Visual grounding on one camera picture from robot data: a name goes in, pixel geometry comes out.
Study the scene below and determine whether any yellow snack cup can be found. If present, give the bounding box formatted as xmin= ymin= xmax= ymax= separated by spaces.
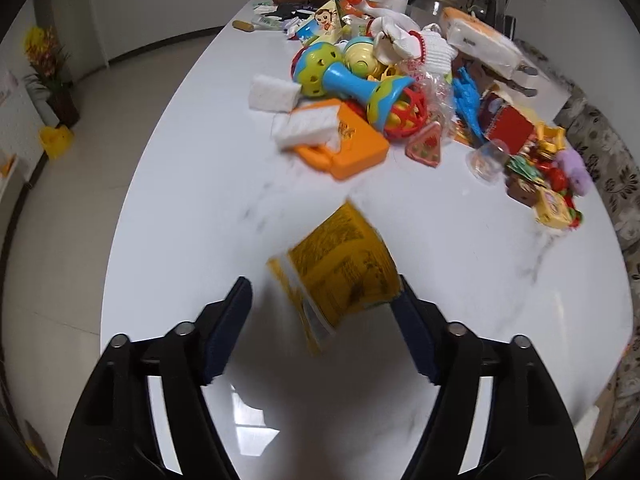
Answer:
xmin=267 ymin=200 xmax=401 ymax=354

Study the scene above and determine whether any purple plush toy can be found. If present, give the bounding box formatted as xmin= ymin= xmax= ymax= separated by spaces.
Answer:
xmin=554 ymin=146 xmax=592 ymax=196

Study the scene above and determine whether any clear plastic cup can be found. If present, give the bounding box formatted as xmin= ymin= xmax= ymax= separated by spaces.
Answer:
xmin=466 ymin=139 xmax=510 ymax=184

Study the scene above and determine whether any triangular pizza toy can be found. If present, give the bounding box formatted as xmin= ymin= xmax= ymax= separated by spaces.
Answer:
xmin=405 ymin=120 xmax=442 ymax=168

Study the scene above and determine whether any orange toy case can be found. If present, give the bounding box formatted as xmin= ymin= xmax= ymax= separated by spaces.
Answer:
xmin=293 ymin=99 xmax=390 ymax=181

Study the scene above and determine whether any blue toy dinosaur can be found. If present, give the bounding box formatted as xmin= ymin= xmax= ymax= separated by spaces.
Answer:
xmin=451 ymin=67 xmax=486 ymax=144

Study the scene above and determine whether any red lattice toy ball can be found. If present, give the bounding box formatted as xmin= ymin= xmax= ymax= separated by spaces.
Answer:
xmin=384 ymin=84 xmax=428 ymax=140

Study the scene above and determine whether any white sponge on case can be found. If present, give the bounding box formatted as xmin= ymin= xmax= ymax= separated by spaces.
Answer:
xmin=271 ymin=105 xmax=341 ymax=151

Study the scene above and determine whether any white sponge block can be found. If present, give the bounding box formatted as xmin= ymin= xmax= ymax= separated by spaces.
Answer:
xmin=248 ymin=74 xmax=302 ymax=113

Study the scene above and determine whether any yellow flower pot plant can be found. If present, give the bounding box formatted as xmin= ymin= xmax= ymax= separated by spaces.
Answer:
xmin=23 ymin=26 xmax=79 ymax=128

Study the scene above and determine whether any white knitted glove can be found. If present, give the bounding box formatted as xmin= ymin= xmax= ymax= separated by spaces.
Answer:
xmin=369 ymin=16 xmax=458 ymax=74

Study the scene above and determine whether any blue green toy rattle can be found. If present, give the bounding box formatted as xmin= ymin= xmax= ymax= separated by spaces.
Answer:
xmin=291 ymin=42 xmax=414 ymax=132

